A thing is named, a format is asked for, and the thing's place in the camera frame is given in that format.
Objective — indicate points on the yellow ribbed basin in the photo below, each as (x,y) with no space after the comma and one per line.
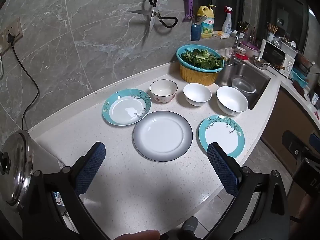
(200,76)

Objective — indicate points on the red and white bowl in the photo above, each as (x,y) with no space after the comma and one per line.
(241,51)

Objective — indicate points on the person's left hand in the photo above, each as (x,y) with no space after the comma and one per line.
(142,235)

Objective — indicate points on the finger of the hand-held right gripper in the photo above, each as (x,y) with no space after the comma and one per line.
(295,143)
(315,142)

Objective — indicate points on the wall power outlet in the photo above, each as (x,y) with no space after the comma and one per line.
(17,27)

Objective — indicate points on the white microwave oven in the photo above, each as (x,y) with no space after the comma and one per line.
(287,63)

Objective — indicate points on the large white bowl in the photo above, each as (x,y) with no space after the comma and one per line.
(231,101)

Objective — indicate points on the clear glass bowl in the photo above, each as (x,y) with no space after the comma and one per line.
(243,86)

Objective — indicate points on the teal plastic tray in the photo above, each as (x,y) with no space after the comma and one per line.
(300,76)

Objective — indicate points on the white and yellow sponge pack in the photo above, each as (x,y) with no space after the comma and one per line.
(222,34)

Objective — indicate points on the purple basin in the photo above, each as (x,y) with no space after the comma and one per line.
(251,48)

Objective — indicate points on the small potted plant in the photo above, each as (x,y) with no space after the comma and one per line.
(243,27)

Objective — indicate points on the red floral bowl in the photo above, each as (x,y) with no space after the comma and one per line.
(163,92)

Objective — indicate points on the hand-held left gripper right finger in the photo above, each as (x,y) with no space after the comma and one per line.
(222,170)

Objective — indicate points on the chopstick holder with chopsticks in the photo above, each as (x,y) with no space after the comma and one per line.
(270,36)

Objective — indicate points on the green leafy vegetables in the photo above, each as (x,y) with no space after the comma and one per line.
(200,58)

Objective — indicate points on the wall switch panel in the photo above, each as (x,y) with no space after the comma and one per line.
(281,17)

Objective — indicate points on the small white bowl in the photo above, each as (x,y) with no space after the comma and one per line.
(197,93)

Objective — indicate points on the brown base cabinet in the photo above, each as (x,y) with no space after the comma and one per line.
(282,120)

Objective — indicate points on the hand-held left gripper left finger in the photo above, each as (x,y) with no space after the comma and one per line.
(91,170)

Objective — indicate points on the kitchen scissors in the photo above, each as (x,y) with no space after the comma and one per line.
(155,12)

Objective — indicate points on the teal colander basket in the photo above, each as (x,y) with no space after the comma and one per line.
(178,55)

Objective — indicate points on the stainless steel sink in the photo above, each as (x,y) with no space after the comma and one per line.
(232,72)

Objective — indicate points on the grey slipper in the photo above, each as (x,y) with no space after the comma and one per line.
(190,228)

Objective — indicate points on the yellow dish soap bottle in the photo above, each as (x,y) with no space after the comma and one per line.
(206,26)

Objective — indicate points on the stainless steel pot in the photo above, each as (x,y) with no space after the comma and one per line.
(17,160)

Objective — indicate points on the teal floral deep plate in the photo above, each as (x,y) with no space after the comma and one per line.
(125,110)

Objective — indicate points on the chrome faucet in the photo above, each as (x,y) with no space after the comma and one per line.
(235,47)

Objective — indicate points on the white spray bottle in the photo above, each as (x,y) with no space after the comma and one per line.
(227,25)

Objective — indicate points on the purple peeler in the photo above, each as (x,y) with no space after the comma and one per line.
(188,5)

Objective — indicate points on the grey-rimmed white plate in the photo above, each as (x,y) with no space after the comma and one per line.
(162,136)

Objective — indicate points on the small knife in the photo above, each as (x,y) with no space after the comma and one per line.
(201,20)

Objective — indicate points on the blue cup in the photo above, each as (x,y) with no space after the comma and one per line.
(196,32)

